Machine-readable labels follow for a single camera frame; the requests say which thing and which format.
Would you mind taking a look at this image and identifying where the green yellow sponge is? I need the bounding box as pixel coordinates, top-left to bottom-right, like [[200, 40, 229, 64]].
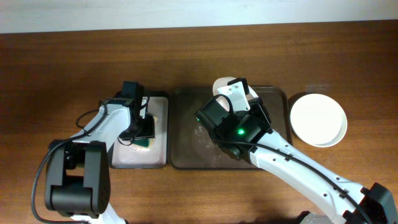
[[132, 116, 157, 147]]

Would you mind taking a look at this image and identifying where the white plate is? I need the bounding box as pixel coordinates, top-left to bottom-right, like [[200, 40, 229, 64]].
[[290, 93, 348, 147], [213, 77, 259, 112]]

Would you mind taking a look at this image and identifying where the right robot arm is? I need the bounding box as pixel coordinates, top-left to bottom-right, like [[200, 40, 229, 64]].
[[195, 97, 397, 223]]

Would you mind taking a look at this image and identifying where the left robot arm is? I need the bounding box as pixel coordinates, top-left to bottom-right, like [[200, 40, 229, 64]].
[[39, 82, 155, 223]]

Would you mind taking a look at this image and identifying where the small pink sponge tray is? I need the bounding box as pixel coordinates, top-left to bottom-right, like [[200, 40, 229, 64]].
[[108, 91, 169, 169]]

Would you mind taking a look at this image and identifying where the large brown tray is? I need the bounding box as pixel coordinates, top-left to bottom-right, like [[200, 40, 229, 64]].
[[167, 86, 292, 170]]

